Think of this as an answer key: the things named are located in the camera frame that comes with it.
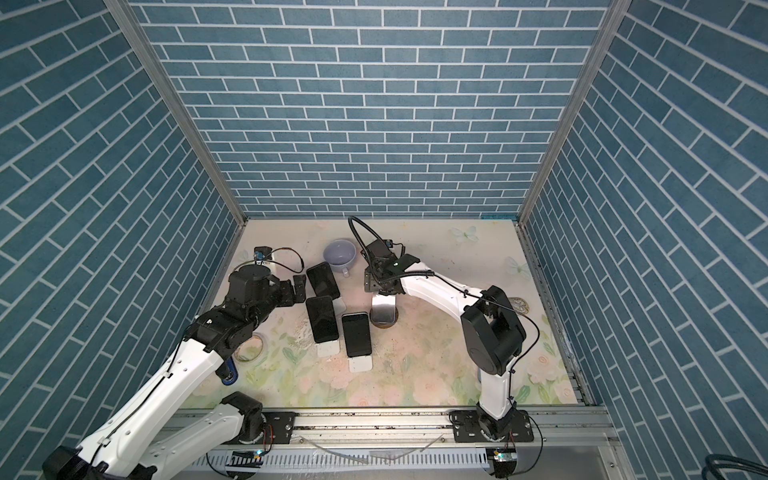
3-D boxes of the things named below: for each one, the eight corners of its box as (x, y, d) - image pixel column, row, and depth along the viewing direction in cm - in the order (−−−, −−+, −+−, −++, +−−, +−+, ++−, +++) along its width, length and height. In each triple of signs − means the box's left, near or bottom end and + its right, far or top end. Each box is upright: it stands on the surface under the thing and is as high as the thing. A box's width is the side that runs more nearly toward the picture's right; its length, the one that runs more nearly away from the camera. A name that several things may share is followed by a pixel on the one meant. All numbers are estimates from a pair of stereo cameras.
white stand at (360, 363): (348, 373, 85) (347, 369, 82) (348, 361, 87) (347, 357, 84) (372, 370, 85) (372, 366, 82) (372, 359, 87) (371, 354, 85)
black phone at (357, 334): (349, 361, 86) (342, 339, 74) (349, 337, 91) (342, 314, 79) (371, 358, 87) (368, 336, 75) (370, 335, 91) (366, 311, 80)
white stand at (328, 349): (318, 358, 87) (315, 354, 84) (318, 348, 89) (315, 343, 86) (339, 355, 88) (337, 350, 85) (339, 345, 90) (337, 339, 87)
